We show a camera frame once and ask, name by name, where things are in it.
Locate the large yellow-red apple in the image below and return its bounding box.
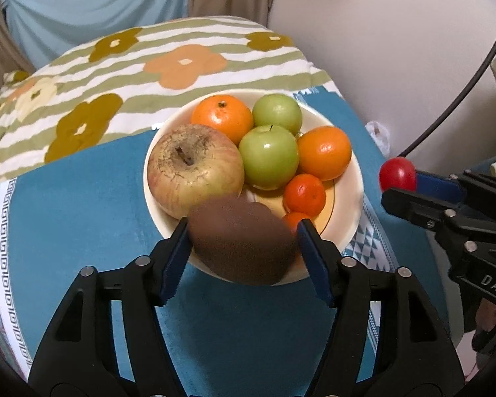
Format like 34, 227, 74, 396
146, 123, 245, 220

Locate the red tomato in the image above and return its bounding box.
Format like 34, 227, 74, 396
379, 157, 418, 193

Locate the person's right hand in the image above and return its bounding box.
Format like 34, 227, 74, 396
475, 300, 496, 333

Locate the brown kiwi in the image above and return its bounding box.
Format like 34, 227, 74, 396
188, 196, 298, 286

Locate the green apple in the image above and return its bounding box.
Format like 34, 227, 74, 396
252, 94, 303, 135
238, 125, 300, 190

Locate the floral striped blanket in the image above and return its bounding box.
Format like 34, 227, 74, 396
0, 16, 331, 189

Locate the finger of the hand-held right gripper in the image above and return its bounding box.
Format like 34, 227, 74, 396
414, 169, 496, 213
380, 187, 486, 251

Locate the cream plate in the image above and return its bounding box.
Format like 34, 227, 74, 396
143, 89, 364, 286

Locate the white plastic bag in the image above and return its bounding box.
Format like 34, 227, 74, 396
366, 121, 391, 155

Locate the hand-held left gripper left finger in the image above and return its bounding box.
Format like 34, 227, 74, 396
28, 216, 193, 397

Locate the large orange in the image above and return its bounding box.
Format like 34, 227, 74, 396
296, 126, 353, 181
190, 94, 255, 146

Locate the teal patterned tablecloth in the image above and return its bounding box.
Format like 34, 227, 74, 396
0, 85, 449, 397

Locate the small mandarin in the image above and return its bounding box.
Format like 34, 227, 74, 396
283, 173, 327, 216
281, 212, 312, 234

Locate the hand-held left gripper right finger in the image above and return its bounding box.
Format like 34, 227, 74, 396
297, 218, 466, 397

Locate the black curved cable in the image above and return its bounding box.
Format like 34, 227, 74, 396
397, 2, 496, 158

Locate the light blue hanging sheet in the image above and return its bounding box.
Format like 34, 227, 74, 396
2, 0, 188, 71

